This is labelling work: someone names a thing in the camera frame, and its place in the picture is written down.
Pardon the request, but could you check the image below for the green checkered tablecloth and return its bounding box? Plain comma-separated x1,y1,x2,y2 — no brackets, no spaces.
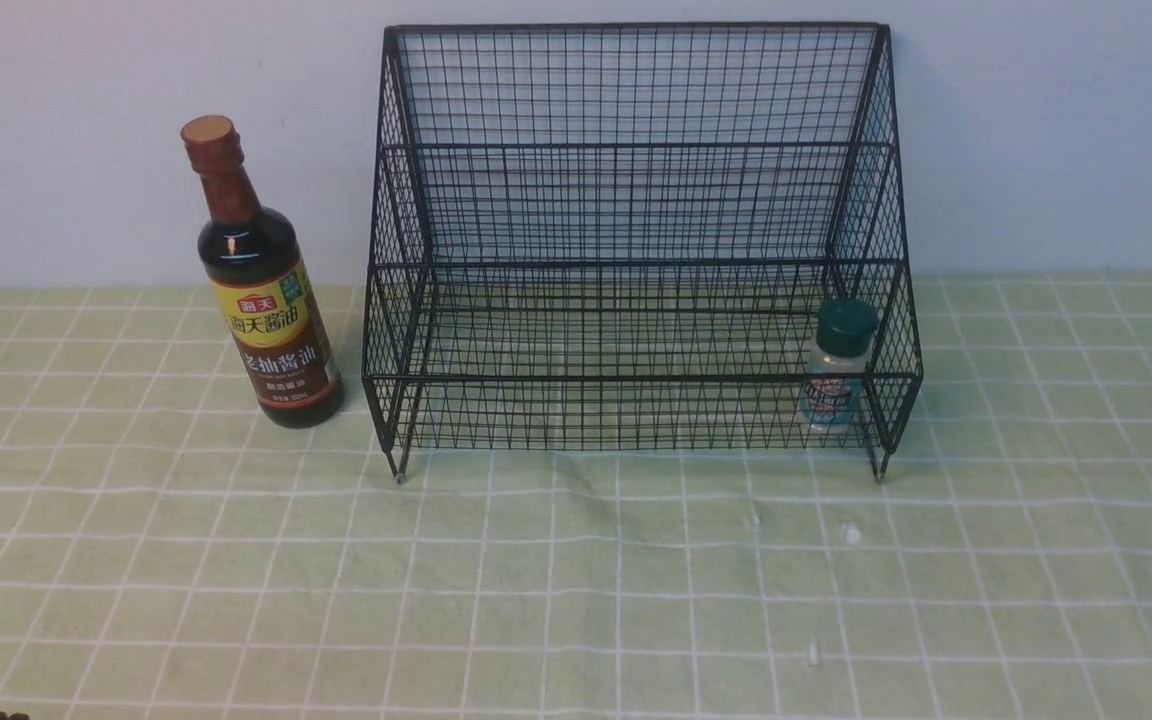
0,274,1152,719

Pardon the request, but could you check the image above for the small green-capped seasoning bottle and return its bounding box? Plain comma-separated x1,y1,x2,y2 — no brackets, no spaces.
797,300,879,433

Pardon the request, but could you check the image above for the black wire mesh shelf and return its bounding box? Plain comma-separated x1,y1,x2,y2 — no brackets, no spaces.
361,20,925,478

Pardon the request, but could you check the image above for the dark soy sauce bottle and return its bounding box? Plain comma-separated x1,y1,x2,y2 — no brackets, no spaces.
180,115,346,429

